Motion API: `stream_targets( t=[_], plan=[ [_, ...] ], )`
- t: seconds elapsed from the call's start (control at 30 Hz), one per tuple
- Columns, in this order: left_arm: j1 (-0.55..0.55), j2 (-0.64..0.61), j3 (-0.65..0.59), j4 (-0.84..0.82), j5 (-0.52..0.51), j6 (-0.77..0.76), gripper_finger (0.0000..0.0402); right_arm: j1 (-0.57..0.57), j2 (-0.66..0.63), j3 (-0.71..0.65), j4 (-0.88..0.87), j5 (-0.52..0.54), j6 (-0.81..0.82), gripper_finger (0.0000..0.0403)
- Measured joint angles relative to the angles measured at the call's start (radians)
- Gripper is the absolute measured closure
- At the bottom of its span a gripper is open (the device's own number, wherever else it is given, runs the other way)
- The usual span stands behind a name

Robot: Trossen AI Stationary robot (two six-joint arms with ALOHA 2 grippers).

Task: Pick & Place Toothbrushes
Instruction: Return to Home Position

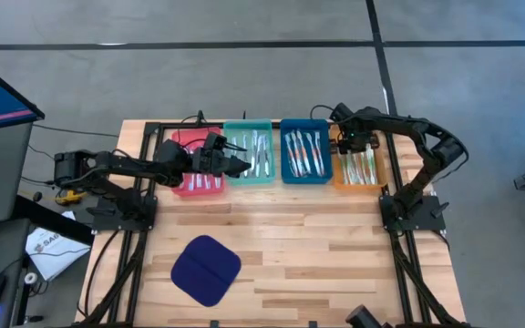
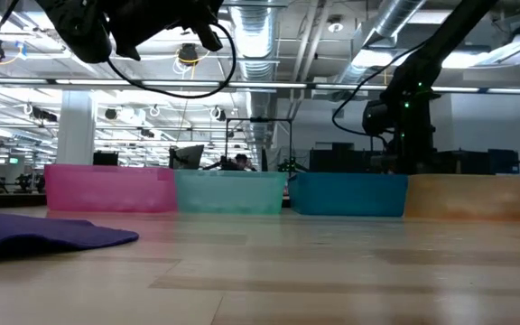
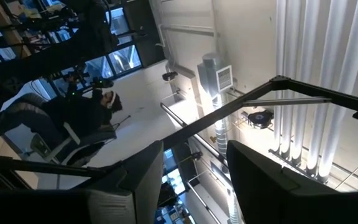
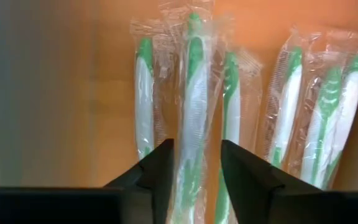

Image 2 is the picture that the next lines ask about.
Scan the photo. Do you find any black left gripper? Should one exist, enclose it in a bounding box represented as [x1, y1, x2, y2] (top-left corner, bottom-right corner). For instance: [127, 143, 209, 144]
[106, 0, 225, 62]

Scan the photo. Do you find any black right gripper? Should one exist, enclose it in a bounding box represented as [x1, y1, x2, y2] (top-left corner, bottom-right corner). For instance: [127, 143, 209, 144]
[379, 92, 438, 176]

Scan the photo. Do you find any orange plastic bin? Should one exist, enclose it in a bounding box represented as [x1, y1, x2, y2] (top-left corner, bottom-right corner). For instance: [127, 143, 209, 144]
[404, 173, 520, 223]

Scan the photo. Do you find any blue plastic bin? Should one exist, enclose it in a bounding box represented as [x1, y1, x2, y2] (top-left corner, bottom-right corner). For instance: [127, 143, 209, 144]
[287, 172, 409, 218]

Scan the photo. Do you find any long ceiling light strip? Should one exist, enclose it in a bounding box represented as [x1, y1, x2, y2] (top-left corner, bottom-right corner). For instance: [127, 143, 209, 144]
[0, 76, 520, 95]

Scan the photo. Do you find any grey monitor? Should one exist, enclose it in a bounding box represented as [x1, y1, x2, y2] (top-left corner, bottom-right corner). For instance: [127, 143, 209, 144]
[168, 144, 206, 171]

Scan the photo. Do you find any white building pillar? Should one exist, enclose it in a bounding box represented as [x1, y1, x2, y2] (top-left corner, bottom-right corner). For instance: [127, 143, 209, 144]
[53, 89, 98, 166]

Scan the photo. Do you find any person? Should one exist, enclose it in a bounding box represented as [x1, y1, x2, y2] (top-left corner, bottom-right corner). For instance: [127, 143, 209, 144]
[231, 153, 257, 172]

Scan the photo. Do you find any pink plastic bin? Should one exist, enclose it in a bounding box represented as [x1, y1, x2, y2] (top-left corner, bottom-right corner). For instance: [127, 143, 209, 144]
[43, 163, 179, 214]

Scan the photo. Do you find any teal plastic bin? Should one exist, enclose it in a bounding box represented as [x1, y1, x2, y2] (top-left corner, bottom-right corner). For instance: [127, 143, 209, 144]
[173, 169, 289, 216]

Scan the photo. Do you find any purple folded cloth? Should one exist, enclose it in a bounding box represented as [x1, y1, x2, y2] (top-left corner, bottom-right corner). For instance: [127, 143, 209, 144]
[0, 212, 141, 266]

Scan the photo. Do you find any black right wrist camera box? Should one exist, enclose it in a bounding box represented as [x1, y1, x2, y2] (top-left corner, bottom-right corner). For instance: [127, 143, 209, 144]
[361, 98, 396, 137]

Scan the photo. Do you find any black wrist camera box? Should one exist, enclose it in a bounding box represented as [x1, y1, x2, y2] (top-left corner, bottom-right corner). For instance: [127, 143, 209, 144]
[361, 98, 396, 137]
[190, 20, 224, 53]

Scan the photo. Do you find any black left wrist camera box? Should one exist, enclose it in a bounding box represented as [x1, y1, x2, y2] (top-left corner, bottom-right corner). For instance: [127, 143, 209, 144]
[190, 20, 224, 53]

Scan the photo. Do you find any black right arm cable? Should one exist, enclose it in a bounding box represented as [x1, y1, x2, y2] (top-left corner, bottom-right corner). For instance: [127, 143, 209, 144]
[330, 39, 431, 153]

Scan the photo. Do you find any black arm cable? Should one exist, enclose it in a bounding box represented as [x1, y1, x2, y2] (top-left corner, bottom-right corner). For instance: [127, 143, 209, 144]
[105, 21, 237, 100]
[330, 39, 431, 153]

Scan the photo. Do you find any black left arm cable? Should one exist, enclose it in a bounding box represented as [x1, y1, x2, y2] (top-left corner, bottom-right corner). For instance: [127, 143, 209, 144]
[105, 21, 237, 100]

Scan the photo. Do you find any silver air duct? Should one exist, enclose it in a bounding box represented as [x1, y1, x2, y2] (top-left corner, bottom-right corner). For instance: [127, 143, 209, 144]
[228, 0, 280, 153]
[331, 0, 427, 87]

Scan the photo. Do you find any black gantry frame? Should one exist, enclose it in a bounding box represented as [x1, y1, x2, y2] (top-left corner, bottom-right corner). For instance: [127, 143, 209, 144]
[224, 116, 293, 175]

